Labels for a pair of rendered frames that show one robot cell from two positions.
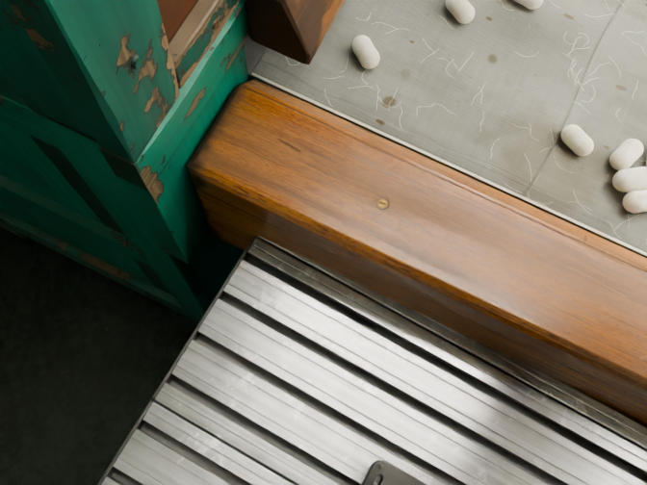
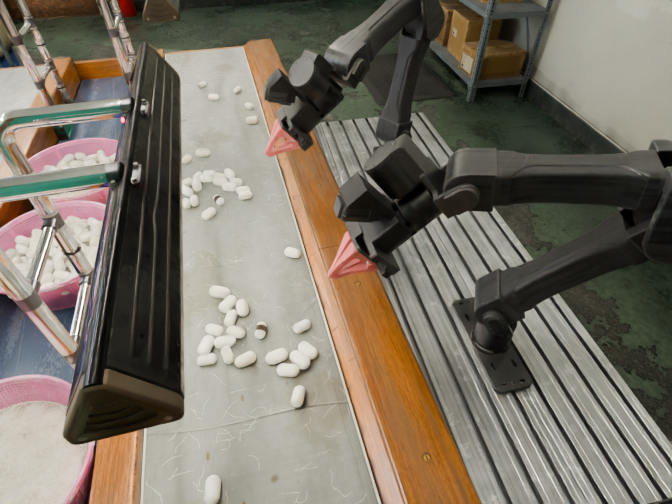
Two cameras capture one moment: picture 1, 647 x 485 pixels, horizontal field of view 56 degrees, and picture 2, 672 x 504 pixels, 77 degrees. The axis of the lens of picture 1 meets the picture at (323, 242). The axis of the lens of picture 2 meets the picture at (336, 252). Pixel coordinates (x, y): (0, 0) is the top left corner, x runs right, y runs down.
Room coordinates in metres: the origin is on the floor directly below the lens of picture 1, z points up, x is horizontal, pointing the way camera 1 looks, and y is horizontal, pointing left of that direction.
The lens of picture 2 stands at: (0.41, 0.07, 1.35)
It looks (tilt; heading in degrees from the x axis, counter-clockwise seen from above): 45 degrees down; 240
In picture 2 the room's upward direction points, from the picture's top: straight up
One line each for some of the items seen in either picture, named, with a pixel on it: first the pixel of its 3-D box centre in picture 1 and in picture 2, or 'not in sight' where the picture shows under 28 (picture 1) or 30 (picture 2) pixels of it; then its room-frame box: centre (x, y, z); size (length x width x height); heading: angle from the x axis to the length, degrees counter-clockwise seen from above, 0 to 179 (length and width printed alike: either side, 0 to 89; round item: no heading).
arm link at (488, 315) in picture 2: not in sight; (498, 308); (-0.05, -0.17, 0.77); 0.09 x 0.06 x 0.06; 45
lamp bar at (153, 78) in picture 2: not in sight; (140, 164); (0.40, -0.41, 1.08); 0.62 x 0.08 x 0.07; 75
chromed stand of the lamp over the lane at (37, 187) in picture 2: not in sight; (122, 274); (0.47, -0.43, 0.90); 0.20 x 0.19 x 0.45; 75
